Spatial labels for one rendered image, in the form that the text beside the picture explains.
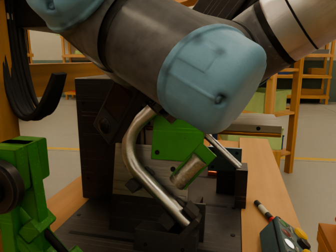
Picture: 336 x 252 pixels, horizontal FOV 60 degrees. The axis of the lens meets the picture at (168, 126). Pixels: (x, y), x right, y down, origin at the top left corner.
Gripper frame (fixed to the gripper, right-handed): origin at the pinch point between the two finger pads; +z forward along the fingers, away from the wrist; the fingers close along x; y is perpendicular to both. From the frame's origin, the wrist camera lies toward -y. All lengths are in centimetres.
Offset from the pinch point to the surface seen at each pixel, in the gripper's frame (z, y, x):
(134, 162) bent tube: 8.1, -12.1, 0.7
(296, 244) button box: 14.8, 0.6, -32.1
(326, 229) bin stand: 50, 10, -41
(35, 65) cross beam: 9.3, -16.5, 40.7
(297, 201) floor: 251, 30, -49
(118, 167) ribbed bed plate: 13.3, -16.9, 4.4
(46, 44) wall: 685, -133, 770
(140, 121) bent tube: 6.2, -5.1, 5.8
